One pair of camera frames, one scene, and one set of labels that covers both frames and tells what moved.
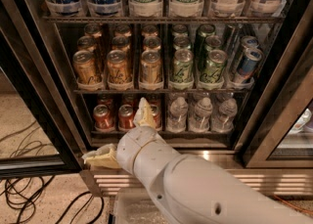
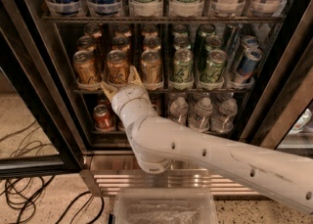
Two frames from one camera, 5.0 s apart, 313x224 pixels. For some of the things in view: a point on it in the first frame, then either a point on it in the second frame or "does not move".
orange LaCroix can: x=116 y=65 does not move
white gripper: x=133 y=146 to x=129 y=96
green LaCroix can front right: x=211 y=71 does not move
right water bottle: x=223 y=121 does not move
